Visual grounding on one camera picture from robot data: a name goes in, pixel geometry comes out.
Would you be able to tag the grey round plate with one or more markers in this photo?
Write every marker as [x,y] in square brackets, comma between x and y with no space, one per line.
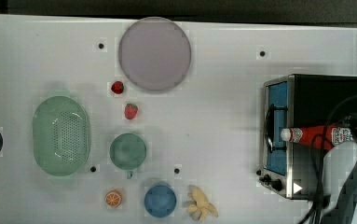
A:
[155,54]

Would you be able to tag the green cup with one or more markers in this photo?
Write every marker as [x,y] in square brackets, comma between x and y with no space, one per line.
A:
[128,152]

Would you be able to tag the black toaster oven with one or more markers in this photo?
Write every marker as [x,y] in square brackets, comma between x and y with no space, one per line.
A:
[303,118]

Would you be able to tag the light red strawberry toy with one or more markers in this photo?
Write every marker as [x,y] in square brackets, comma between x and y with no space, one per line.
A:
[130,111]

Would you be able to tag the dark red strawberry toy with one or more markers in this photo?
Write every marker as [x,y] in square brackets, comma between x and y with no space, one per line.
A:
[117,87]

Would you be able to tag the peeled banana toy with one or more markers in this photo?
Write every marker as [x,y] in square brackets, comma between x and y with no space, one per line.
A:
[200,206]

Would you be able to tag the green oval colander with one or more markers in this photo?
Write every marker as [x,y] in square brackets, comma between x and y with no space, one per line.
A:
[61,136]

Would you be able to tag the red plush ketchup bottle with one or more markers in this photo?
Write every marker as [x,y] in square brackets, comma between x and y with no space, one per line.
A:
[317,136]

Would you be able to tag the orange slice toy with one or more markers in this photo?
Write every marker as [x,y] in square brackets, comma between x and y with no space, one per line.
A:
[114,198]

